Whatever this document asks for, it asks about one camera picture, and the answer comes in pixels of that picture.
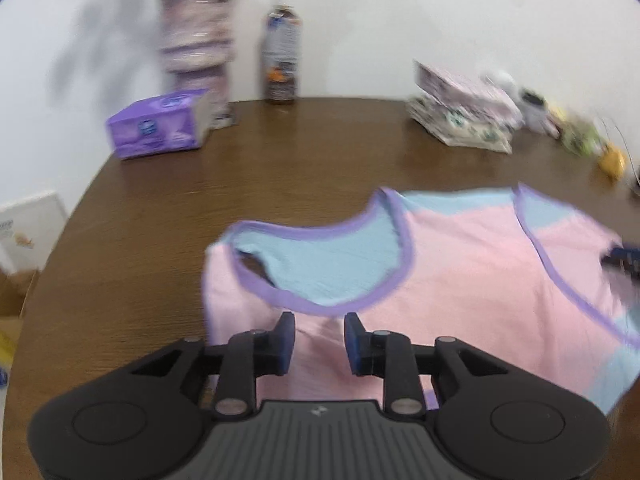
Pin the folded white green-flowered cloth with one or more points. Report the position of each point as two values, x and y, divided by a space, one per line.
460 127

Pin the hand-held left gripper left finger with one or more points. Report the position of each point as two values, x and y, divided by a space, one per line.
286 345

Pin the pink and blue tank top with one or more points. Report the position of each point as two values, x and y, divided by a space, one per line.
475 270

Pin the brown cardboard box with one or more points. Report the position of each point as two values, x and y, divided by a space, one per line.
14 292

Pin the white cardboard box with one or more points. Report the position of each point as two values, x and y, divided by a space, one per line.
30 232

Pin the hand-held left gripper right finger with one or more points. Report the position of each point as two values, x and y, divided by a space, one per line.
352 345

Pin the plastic tea bottle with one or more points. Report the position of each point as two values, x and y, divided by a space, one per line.
282 45

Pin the pink fuzzy vase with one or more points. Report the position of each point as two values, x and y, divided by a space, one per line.
197 45

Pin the yellow small item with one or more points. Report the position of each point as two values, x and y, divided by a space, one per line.
613 161

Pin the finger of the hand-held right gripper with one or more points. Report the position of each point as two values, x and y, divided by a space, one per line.
622 259

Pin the purple tissue pack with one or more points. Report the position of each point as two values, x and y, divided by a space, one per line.
155 127

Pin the small white jar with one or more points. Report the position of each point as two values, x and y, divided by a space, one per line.
532 107

